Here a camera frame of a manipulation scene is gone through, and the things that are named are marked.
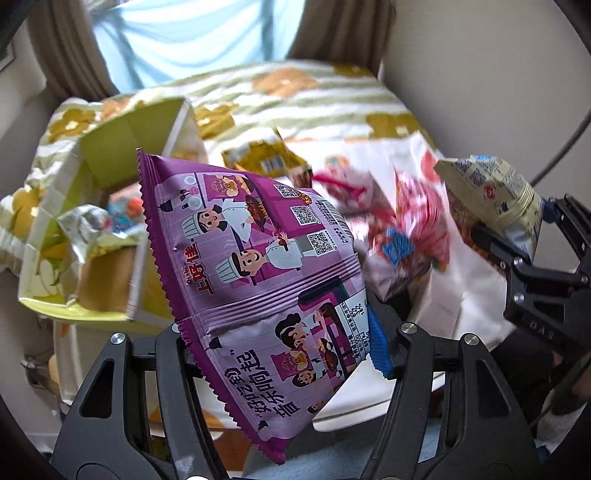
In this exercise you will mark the cream blue snack packet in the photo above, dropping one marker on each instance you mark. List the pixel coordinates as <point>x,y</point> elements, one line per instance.
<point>489,189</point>

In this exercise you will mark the purple snack bag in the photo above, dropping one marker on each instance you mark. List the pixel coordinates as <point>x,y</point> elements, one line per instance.
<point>258,258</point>

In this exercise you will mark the white persimmon printed cloth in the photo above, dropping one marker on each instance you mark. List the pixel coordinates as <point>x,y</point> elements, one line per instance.
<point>461,286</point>

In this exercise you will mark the blue orange snack packet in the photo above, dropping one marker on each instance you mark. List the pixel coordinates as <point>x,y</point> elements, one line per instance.
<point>124,207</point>

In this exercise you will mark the floral striped blanket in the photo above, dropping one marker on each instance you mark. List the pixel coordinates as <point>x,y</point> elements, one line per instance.
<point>323,92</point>

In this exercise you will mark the white pink snack packet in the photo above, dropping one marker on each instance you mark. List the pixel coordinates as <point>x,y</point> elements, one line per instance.
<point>415,221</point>

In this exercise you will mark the green white cardboard box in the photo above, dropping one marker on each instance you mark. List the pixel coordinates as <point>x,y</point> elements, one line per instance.
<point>152,124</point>

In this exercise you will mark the brown curtain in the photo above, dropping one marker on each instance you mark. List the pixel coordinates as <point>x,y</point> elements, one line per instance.
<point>341,27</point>
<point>69,41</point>

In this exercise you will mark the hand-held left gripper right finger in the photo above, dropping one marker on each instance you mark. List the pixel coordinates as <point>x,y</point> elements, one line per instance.
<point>379,344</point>

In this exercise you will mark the silver green snack packet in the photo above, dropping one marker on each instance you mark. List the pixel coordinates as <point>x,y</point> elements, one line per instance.
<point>87,226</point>

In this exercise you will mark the red pink snack packet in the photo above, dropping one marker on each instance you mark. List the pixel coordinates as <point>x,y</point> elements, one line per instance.
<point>351,184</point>

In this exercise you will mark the yellow snack packet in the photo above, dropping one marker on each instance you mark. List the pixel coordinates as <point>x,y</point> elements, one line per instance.
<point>263,154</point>

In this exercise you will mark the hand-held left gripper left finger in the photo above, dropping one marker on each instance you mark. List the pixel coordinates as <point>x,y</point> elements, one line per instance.
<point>173,364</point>

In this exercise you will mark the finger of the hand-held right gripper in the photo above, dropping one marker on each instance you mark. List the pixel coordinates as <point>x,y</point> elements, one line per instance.
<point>572,226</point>
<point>496,244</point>

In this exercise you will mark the light blue sheer curtain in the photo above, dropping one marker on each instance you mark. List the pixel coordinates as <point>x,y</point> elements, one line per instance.
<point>198,37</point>

